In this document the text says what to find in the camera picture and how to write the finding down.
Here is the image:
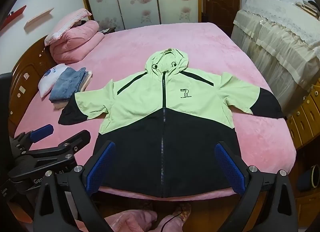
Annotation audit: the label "green and black hooded jacket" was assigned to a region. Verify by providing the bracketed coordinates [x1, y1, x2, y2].
[58, 48, 284, 199]

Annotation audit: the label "white printed pillow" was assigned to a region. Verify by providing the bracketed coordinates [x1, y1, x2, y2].
[38, 63, 67, 98]

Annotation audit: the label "bed with pink sheet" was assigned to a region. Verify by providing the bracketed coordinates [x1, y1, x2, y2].
[7, 22, 297, 200]

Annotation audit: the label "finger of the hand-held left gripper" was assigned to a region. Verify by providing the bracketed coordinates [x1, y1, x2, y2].
[10, 124, 54, 153]
[15, 132, 91, 171]

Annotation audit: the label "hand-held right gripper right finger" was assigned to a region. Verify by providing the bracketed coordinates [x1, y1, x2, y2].
[215, 141, 299, 232]

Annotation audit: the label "red wall shelf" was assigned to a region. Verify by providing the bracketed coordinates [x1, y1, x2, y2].
[0, 5, 27, 31]

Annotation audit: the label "black cable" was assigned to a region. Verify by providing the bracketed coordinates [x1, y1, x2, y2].
[160, 206, 186, 232]

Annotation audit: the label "stack of books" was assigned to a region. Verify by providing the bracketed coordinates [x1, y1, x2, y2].
[295, 0, 320, 20]

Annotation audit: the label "folded blue jeans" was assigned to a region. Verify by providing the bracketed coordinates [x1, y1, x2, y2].
[49, 68, 87, 103]

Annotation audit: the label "dark slipper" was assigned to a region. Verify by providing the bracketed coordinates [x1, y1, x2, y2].
[296, 165, 320, 193]

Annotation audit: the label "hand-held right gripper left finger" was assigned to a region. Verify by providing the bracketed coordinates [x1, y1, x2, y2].
[32, 140, 117, 232]

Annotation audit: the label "wooden headboard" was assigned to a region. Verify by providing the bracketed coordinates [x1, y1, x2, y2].
[7, 34, 59, 136]

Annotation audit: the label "folded pink quilt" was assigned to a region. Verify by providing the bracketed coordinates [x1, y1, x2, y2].
[49, 20, 105, 64]

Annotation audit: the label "wooden drawer cabinet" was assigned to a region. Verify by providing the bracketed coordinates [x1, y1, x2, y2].
[285, 78, 320, 152]

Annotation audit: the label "pink pillow with lace trim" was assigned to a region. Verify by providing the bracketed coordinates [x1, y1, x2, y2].
[44, 8, 92, 46]

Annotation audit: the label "wooden wall shelf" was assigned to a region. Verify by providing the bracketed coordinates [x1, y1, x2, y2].
[24, 8, 55, 30]

